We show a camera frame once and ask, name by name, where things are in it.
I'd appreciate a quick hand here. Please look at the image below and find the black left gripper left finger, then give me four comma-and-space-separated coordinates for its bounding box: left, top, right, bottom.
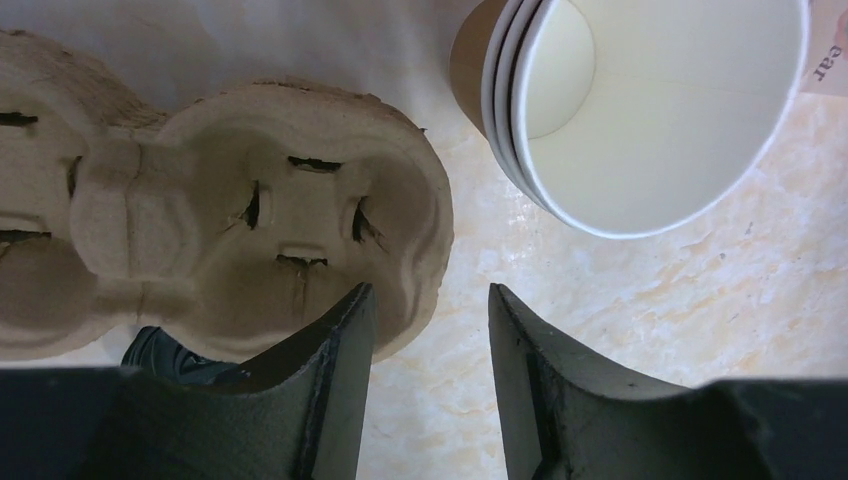
1, 283, 377, 479

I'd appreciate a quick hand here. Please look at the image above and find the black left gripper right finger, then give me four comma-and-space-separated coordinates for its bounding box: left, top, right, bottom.
488, 284, 847, 479

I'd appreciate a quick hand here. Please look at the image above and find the brown pulp cup carrier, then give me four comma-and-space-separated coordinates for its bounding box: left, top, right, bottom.
1, 30, 454, 362

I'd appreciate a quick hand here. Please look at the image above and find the cream paper takeout bag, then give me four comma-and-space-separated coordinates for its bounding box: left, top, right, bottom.
801, 0, 847, 97

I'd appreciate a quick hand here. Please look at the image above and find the stack of black lids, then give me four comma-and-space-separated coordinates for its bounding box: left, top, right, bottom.
121, 327, 250, 385

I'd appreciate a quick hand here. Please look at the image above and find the stack of brown paper cups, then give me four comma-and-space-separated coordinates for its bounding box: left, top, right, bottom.
449, 0, 810, 239

